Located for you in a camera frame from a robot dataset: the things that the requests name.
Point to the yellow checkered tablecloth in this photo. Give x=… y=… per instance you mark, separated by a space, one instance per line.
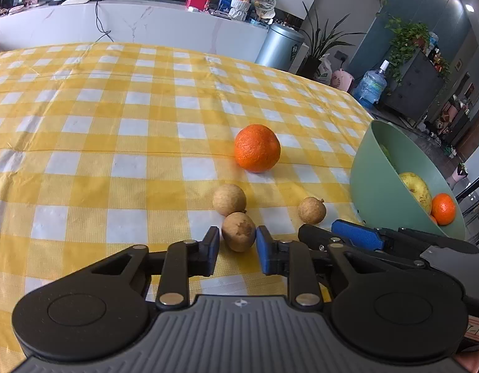
x=107 y=124

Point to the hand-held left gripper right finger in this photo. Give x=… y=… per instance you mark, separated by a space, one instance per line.
x=264 y=250

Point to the brown longan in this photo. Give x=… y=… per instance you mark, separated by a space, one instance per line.
x=229 y=200
x=239 y=231
x=312 y=209

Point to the ceiling spotlight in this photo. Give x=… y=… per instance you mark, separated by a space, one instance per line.
x=469 y=7

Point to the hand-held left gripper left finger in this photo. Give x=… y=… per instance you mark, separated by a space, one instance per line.
x=212 y=248

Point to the orange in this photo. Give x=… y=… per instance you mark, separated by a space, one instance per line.
x=258 y=147
x=433 y=219
x=443 y=209

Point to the colourful picture board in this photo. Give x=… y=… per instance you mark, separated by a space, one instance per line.
x=264 y=4

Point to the green bowl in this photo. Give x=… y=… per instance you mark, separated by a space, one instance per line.
x=371 y=186

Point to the red box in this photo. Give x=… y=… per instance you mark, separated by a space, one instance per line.
x=196 y=0

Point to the green cucumber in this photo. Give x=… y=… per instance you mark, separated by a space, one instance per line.
x=386 y=153

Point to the pink small appliance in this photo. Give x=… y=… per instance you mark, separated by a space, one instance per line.
x=342 y=79

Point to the blue water jug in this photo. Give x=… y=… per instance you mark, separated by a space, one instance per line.
x=370 y=87

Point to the large yellow-green round fruit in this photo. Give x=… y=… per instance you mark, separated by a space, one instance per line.
x=414 y=190

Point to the white marble media console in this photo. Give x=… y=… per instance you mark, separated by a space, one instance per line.
x=165 y=23

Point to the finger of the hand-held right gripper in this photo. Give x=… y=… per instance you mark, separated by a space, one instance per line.
x=356 y=235
x=315 y=237

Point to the pink flower pot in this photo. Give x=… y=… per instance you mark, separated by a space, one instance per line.
x=457 y=173

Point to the white plastic bag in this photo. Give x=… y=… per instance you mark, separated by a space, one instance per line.
x=323 y=70

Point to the silver pedal trash can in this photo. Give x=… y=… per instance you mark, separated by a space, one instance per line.
x=280 y=46

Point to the trailing pothos plant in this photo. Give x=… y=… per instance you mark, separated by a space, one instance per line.
x=408 y=33

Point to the long-leaf potted plant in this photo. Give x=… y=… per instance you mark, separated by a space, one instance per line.
x=317 y=42

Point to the grey cabinet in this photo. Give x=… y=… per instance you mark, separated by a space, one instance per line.
x=414 y=85

